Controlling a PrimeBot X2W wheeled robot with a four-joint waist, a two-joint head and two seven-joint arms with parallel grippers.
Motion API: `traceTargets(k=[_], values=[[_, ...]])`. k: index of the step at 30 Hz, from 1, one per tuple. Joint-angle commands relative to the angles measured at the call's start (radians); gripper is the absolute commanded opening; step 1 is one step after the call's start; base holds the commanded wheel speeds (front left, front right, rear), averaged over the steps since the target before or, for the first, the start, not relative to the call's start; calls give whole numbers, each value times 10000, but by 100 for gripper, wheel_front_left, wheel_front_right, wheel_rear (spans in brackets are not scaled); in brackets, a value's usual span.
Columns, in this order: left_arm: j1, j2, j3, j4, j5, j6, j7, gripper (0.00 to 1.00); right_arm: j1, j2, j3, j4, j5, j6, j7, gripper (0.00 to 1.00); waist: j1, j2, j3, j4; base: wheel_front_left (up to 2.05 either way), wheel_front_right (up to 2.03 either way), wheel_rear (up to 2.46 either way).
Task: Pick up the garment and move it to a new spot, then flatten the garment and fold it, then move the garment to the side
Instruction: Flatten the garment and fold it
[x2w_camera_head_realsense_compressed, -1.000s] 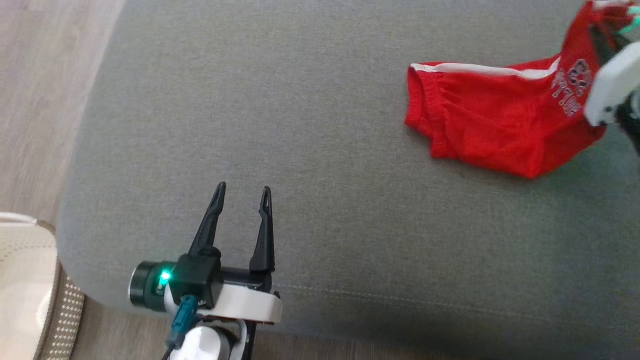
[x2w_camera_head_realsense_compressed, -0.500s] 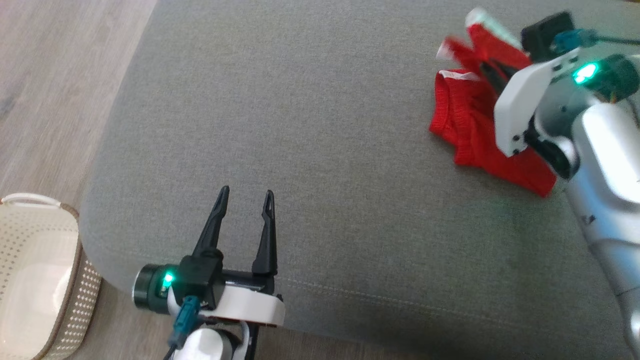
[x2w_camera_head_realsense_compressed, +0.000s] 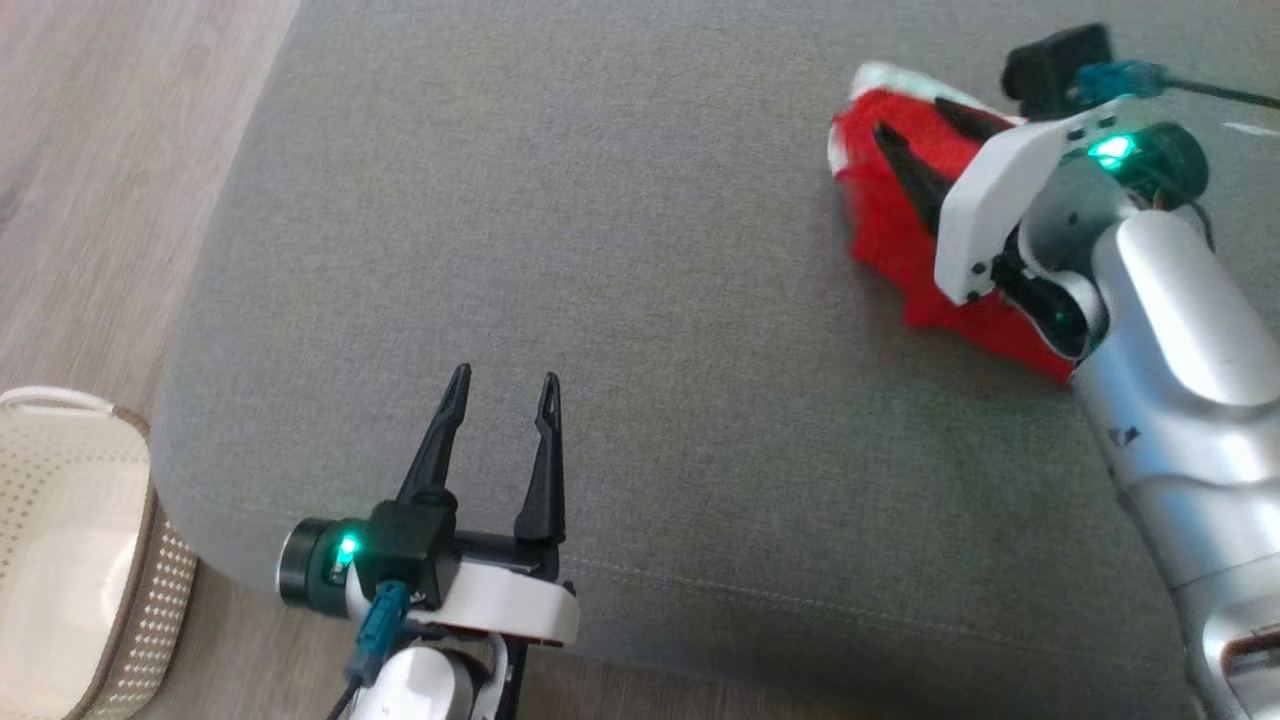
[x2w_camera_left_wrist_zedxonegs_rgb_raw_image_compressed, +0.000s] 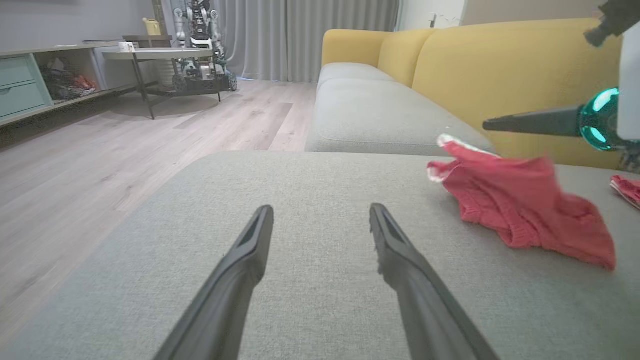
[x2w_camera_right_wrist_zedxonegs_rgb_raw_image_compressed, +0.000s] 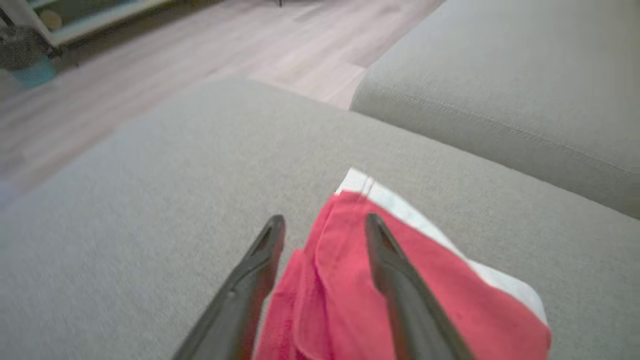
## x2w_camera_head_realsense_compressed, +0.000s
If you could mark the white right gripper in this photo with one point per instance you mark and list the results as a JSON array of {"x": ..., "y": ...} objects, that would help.
[{"x": 990, "y": 200}]

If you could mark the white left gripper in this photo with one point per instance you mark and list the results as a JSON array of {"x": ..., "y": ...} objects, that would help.
[{"x": 510, "y": 605}]

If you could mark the red white basketball shorts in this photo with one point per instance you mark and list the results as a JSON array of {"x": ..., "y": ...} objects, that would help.
[{"x": 885, "y": 230}]

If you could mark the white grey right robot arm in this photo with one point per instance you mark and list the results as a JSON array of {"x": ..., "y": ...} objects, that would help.
[{"x": 1170, "y": 330}]

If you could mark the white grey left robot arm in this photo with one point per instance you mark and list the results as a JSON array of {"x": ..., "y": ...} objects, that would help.
[{"x": 420, "y": 685}]

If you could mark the grey fabric sofa seat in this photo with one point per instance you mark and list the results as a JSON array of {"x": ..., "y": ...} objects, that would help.
[{"x": 650, "y": 300}]

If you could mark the beige perforated laundry basket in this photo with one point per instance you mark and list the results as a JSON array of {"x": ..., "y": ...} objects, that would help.
[{"x": 70, "y": 560}]

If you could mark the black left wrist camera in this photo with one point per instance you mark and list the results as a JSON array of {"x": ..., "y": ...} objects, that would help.
[{"x": 410, "y": 545}]

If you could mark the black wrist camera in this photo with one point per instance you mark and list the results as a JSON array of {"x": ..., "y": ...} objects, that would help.
[
  {"x": 1050, "y": 70},
  {"x": 410, "y": 545}
]

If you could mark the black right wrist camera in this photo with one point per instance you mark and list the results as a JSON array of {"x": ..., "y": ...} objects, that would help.
[{"x": 1050, "y": 70}]

